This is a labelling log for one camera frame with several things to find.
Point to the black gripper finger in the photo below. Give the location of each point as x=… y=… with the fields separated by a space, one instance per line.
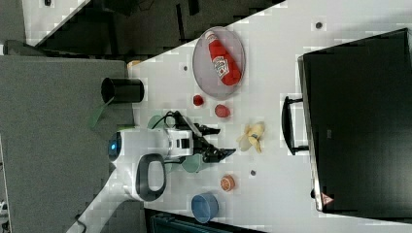
x=214 y=155
x=206 y=130

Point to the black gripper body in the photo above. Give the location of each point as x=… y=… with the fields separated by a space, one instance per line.
x=184 y=123

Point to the plush peeled banana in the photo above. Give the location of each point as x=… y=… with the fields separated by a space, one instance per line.
x=251 y=137

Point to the green cup behind arm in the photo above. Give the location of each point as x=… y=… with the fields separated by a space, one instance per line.
x=161 y=122

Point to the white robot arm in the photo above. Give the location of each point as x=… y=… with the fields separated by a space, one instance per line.
x=139 y=156

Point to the black toaster oven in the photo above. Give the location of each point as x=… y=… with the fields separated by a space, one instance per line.
x=357 y=107

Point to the green cup near gripper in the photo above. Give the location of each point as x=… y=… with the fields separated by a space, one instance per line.
x=194 y=164

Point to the light red plush strawberry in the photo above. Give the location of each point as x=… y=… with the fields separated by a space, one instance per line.
x=222 y=111

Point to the dark red plush strawberry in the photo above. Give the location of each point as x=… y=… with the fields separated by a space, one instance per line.
x=197 y=100

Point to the orange round toy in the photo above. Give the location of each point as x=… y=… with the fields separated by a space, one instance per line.
x=227 y=183

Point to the grey round plate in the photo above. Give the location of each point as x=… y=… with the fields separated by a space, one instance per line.
x=203 y=69

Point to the blue cup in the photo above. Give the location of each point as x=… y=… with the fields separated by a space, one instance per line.
x=204 y=206

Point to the plush ketchup bottle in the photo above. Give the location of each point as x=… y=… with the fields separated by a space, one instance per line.
x=223 y=62

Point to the black cylindrical cup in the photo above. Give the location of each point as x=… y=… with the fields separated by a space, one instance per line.
x=122 y=91

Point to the green spatula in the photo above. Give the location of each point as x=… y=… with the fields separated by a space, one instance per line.
x=97 y=113

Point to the black oven door handle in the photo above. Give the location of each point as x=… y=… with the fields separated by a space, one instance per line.
x=287 y=127

